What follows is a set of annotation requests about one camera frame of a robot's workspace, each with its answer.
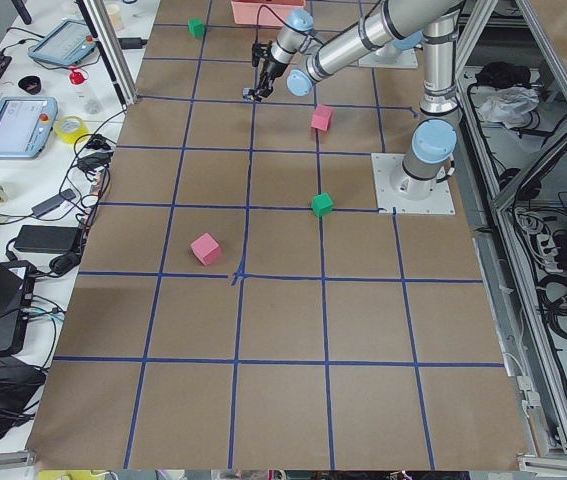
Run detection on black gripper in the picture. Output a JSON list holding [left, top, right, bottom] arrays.
[[255, 59, 283, 98]]

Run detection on yellow push button switch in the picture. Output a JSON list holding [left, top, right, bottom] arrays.
[[242, 88, 261, 102]]

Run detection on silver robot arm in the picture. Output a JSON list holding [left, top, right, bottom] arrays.
[[243, 1, 463, 201]]

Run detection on pink plastic tray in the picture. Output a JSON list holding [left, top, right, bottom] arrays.
[[230, 0, 306, 27]]

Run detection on pink foam cube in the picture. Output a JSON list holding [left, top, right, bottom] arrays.
[[190, 233, 222, 266], [310, 104, 334, 132]]

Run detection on green foam cube near tray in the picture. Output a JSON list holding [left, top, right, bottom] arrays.
[[188, 18, 206, 38]]

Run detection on pink foam cube far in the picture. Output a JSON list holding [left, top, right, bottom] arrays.
[[190, 233, 222, 266]]

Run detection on teach pendant far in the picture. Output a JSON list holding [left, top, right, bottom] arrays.
[[28, 20, 96, 67]]

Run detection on teach pendant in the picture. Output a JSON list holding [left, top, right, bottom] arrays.
[[0, 97, 58, 160], [28, 20, 96, 67]]

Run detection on yellow tape roll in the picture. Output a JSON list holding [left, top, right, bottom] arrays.
[[53, 116, 90, 145]]

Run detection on teach pendant near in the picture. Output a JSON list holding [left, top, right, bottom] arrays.
[[0, 97, 58, 160]]

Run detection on black power adapter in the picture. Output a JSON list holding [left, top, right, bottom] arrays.
[[14, 225, 80, 254]]

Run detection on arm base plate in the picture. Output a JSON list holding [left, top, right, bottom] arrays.
[[371, 153, 455, 215], [358, 44, 418, 69]]

